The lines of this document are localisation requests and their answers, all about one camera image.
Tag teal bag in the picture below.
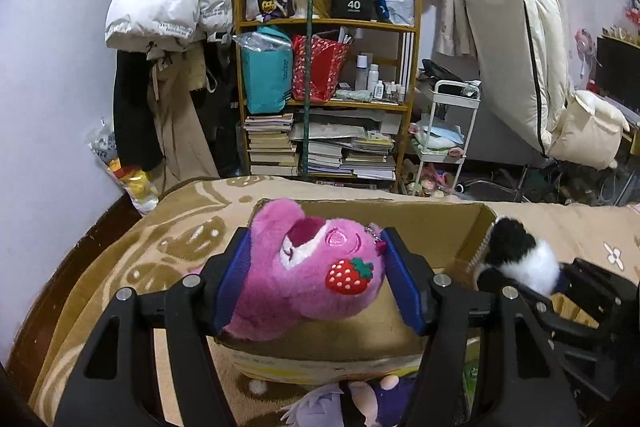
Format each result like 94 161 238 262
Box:
239 26 295 115

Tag purple plush doll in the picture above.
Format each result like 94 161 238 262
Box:
280 374 418 427

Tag white trolley cart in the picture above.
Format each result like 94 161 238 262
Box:
414 79 482 198

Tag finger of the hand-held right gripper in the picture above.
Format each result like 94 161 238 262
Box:
559 257 640 305
476 266 618 350

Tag brown patterned blanket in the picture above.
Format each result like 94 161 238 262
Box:
27 177 640 427

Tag pink strawberry plush toy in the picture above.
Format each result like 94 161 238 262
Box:
222 198 388 340

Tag white standing books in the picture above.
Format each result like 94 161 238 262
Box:
400 32 416 102

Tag black monitor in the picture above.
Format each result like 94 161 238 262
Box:
595 34 640 118

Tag wooden shelf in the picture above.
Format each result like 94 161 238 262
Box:
232 0 423 195

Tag red strawberry print bag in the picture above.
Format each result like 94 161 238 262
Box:
291 34 351 102

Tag wooden bed frame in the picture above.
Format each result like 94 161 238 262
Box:
5 192 146 388

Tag cream plush pillow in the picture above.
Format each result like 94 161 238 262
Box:
547 89 631 170

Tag pink desk fan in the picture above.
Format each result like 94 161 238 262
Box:
575 27 599 92

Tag black and white plush toy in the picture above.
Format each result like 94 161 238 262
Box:
472 216 563 298

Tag black coat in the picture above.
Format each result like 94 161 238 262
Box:
112 49 163 172

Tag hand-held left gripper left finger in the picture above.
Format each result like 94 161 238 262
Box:
52 227 261 427

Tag plastic bag of toys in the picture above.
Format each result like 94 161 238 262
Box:
87 117 161 215

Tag tall white bottle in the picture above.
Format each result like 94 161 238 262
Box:
356 53 373 90

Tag printed cardboard box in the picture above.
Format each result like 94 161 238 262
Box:
215 197 498 383

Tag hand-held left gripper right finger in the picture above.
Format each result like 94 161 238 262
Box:
382 227 583 427

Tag green pole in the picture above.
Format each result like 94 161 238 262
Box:
301 0 317 180

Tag stack of books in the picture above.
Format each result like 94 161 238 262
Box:
244 111 401 182

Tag cream puffer coat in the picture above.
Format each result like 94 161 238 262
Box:
456 0 576 158

